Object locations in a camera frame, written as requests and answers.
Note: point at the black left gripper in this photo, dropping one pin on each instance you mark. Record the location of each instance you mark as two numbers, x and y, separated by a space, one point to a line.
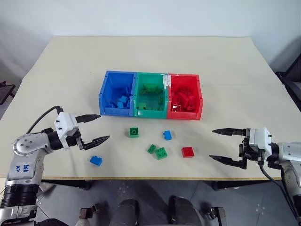
74 140

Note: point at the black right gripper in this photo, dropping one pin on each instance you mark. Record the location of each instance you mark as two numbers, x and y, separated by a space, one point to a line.
245 150

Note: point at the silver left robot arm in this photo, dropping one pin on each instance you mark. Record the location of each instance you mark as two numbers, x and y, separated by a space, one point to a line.
26 146

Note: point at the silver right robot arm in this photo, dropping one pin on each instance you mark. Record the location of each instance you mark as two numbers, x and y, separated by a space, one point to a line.
289 150

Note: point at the blue toy brick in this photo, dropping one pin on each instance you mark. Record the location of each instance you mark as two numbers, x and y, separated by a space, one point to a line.
123 98
96 160
167 135
121 105

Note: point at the green square toy brick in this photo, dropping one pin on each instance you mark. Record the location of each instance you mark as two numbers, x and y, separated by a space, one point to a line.
133 132

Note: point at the red square toy brick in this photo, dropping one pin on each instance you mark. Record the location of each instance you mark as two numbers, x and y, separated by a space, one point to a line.
188 152

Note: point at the blue plastic bin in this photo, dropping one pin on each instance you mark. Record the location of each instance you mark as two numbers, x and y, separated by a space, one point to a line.
110 81

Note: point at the small green toy brick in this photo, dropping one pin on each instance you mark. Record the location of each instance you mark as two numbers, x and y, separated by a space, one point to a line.
152 148

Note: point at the large green toy brick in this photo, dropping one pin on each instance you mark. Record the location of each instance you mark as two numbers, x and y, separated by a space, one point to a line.
161 153

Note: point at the green plastic bin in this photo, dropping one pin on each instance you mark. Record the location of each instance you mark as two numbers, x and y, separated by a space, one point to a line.
150 78

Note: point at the red plastic bin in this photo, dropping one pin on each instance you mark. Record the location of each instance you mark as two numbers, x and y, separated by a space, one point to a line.
185 81

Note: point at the dark rounded shape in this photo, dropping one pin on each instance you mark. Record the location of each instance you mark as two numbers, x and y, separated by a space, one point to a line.
124 212
184 212

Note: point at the black stand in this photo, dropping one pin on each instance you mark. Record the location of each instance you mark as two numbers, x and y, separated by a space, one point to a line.
5 90

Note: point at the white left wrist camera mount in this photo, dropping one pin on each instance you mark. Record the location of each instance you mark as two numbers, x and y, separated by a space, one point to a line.
64 124

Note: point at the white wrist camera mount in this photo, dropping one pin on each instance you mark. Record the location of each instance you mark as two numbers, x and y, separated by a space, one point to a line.
262 140
64 124

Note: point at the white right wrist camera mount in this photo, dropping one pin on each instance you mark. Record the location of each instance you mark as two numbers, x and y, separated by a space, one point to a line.
262 140

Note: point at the brown metal bracket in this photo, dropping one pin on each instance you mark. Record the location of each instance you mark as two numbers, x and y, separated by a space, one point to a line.
86 213
216 214

